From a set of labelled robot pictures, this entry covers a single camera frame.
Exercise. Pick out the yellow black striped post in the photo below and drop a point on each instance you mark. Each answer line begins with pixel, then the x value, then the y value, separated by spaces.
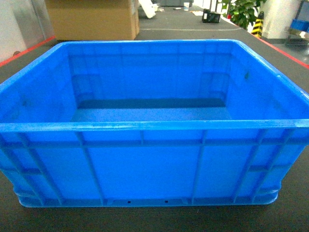
pixel 258 26

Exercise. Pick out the large blue plastic crate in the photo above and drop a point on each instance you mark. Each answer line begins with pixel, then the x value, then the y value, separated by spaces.
pixel 150 123

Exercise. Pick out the white foam piece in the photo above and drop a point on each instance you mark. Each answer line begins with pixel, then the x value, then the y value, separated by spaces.
pixel 149 8

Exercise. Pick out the small blue bin background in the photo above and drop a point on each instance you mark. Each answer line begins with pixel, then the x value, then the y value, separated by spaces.
pixel 300 25

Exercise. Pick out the green potted plant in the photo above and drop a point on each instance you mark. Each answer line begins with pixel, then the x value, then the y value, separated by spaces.
pixel 242 12

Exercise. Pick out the black device on floor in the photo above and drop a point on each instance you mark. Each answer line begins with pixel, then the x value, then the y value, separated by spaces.
pixel 210 17

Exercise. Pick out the large brown cardboard box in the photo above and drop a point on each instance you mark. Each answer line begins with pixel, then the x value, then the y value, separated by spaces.
pixel 94 20

